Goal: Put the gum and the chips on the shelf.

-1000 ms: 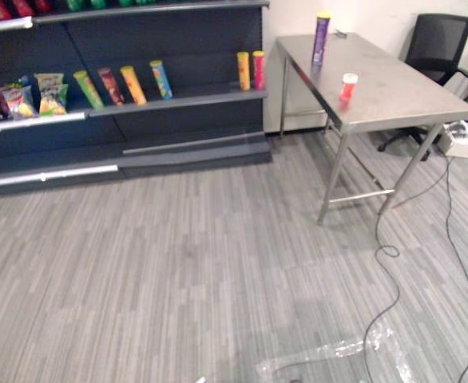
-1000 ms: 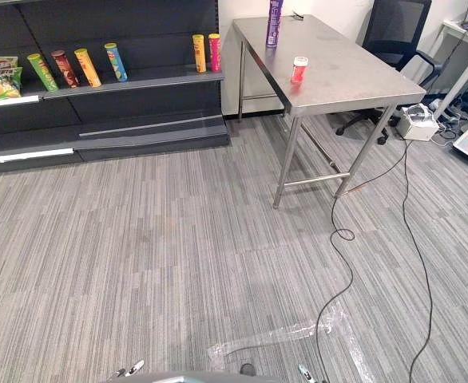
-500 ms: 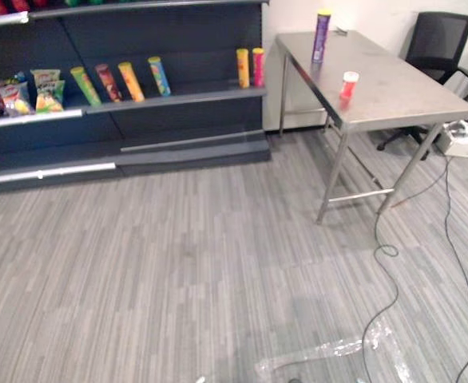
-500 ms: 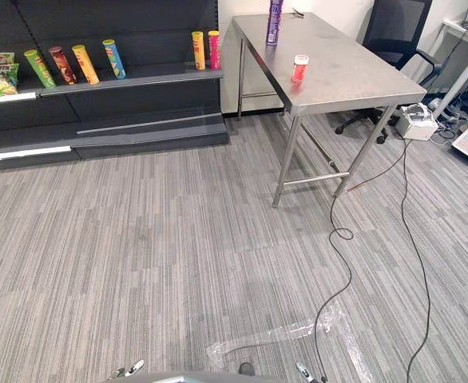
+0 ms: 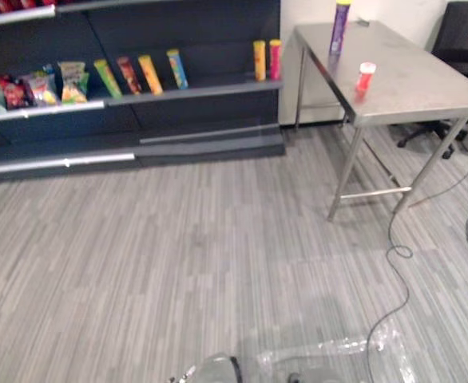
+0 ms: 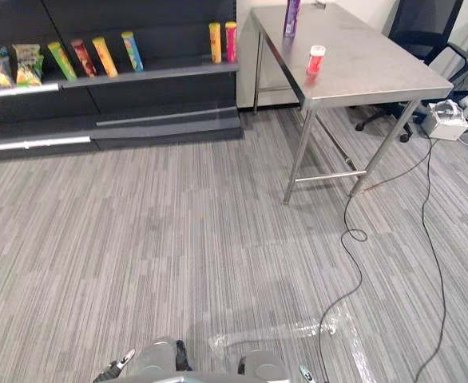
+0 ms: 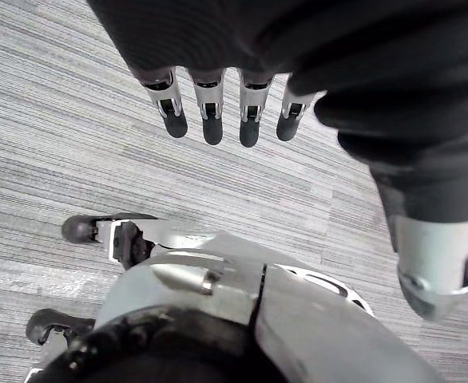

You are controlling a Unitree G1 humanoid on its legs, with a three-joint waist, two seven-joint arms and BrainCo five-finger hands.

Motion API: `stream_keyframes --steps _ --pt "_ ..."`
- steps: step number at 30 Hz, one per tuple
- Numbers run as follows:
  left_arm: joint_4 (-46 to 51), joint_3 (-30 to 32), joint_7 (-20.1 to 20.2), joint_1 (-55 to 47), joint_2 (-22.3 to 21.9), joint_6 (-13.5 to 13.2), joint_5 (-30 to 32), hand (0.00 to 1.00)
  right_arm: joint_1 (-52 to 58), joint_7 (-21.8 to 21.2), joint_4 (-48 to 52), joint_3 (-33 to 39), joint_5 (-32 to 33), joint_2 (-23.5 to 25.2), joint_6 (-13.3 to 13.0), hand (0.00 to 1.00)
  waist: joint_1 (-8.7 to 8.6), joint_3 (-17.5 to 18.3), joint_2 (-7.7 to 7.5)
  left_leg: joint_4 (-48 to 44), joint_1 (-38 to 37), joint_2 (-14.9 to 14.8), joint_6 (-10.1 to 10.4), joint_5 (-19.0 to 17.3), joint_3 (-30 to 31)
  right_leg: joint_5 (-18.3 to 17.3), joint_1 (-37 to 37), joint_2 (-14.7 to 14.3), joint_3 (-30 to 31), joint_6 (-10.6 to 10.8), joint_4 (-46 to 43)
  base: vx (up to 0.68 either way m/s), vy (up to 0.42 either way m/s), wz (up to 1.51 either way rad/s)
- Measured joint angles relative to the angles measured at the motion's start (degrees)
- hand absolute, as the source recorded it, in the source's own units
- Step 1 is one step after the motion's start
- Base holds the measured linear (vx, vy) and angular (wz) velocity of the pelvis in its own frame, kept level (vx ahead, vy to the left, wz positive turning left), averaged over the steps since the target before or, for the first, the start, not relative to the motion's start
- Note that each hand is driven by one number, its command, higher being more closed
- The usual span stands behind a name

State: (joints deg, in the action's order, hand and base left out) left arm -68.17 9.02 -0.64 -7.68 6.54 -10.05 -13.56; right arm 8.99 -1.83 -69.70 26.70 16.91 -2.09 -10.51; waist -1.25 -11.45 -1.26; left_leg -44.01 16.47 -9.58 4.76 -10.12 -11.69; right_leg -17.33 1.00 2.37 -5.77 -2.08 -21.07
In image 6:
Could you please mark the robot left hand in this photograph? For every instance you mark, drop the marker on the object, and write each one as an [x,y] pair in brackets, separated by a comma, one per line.
[116,365]

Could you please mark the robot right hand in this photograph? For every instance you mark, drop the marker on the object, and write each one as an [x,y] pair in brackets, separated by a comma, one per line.
[306,374]

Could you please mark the dark grey shelf unit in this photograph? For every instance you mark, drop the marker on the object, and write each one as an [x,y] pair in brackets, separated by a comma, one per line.
[158,103]

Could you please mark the lime green chips can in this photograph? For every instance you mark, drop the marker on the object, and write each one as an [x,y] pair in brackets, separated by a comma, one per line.
[63,63]

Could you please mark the orange chips can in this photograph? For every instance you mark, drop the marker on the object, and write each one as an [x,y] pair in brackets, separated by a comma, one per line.
[105,58]

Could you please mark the dark red chips can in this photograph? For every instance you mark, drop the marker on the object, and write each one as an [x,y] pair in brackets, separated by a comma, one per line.
[84,59]

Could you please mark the blue chips can yellow lid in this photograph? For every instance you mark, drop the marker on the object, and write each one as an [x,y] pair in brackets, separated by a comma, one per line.
[133,52]

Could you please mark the red gum container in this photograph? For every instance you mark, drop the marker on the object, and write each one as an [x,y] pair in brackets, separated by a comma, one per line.
[316,60]

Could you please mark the pink chips can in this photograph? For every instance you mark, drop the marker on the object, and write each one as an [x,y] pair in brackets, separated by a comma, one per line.
[231,42]

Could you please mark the purple chips can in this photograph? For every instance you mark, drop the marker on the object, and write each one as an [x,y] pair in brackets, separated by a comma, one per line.
[292,18]

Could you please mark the clear plastic floor tape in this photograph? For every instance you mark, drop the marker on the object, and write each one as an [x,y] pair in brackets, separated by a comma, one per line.
[282,330]

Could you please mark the white box device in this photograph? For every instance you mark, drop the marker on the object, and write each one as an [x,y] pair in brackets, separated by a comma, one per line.
[443,121]

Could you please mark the green yellow snack bag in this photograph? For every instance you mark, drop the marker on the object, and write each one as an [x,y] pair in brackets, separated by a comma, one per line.
[28,65]

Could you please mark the stainless steel table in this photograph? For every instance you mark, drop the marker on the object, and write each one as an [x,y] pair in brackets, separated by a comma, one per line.
[358,60]

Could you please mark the teal snack bag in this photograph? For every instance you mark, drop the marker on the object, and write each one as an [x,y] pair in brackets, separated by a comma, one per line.
[2,52]

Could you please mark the grey white chair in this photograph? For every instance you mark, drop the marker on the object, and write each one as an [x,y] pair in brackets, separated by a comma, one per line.
[453,60]

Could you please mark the black office chair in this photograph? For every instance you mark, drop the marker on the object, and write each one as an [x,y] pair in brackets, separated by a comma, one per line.
[421,28]

